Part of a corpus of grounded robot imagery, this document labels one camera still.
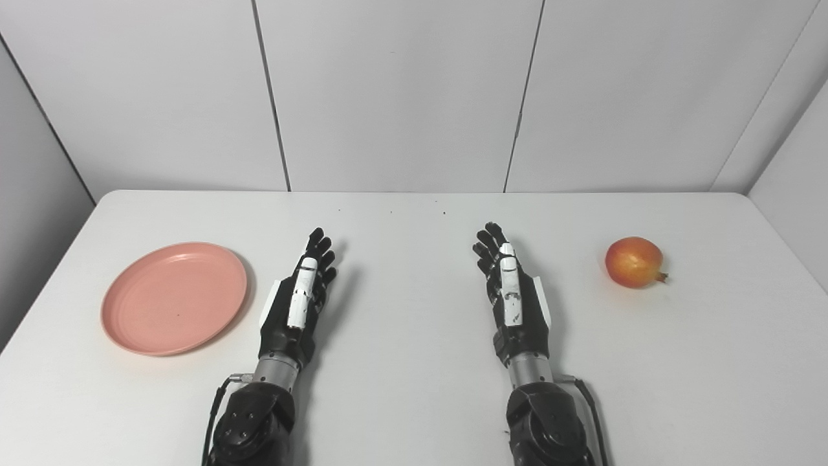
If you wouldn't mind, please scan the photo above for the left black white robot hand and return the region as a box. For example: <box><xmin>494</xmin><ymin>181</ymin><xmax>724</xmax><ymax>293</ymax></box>
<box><xmin>258</xmin><ymin>227</ymin><xmax>338</xmax><ymax>371</ymax></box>

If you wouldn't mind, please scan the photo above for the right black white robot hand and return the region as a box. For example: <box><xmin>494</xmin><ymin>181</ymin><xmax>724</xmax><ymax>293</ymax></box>
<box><xmin>472</xmin><ymin>222</ymin><xmax>552</xmax><ymax>368</ymax></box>

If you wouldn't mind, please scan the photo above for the pink round plate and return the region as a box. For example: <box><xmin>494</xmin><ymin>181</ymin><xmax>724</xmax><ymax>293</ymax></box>
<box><xmin>100</xmin><ymin>242</ymin><xmax>248</xmax><ymax>357</ymax></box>

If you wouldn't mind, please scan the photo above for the red yellow pomegranate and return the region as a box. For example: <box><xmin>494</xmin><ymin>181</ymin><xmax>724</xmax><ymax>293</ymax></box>
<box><xmin>605</xmin><ymin>236</ymin><xmax>669</xmax><ymax>289</ymax></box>

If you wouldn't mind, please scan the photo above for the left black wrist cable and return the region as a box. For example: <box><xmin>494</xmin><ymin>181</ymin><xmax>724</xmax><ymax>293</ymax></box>
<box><xmin>202</xmin><ymin>372</ymin><xmax>254</xmax><ymax>466</ymax></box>

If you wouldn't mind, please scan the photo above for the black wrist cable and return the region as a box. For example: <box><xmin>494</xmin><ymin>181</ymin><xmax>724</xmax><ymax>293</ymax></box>
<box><xmin>560</xmin><ymin>374</ymin><xmax>610</xmax><ymax>466</ymax></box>
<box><xmin>202</xmin><ymin>372</ymin><xmax>254</xmax><ymax>466</ymax></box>

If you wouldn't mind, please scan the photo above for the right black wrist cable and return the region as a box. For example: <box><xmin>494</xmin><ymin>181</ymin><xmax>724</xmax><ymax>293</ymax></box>
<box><xmin>560</xmin><ymin>374</ymin><xmax>610</xmax><ymax>466</ymax></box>

